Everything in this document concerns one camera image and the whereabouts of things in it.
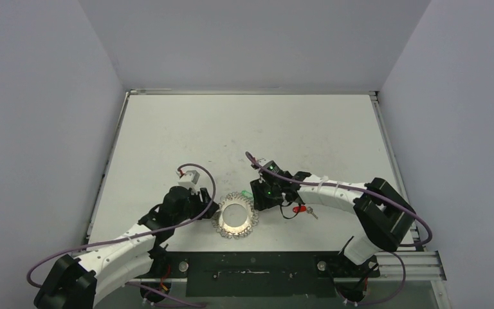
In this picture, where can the aluminium frame rail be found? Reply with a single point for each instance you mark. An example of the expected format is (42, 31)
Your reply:
(419, 266)

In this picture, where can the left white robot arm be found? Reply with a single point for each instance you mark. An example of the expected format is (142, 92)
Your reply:
(83, 281)

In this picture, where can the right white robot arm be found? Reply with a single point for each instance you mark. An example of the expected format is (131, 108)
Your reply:
(385, 217)

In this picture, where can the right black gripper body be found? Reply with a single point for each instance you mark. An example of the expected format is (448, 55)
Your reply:
(258, 194)

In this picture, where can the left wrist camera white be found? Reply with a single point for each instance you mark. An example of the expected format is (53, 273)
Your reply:
(189, 180)

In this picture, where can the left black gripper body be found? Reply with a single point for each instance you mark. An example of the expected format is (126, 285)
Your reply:
(194, 206)

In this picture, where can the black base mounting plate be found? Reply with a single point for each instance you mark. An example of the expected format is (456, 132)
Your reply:
(261, 274)

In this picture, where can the silver keyring disc with rings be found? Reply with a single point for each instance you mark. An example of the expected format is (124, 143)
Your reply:
(235, 217)

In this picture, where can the key with red tag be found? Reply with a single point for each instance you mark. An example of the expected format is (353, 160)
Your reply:
(303, 208)

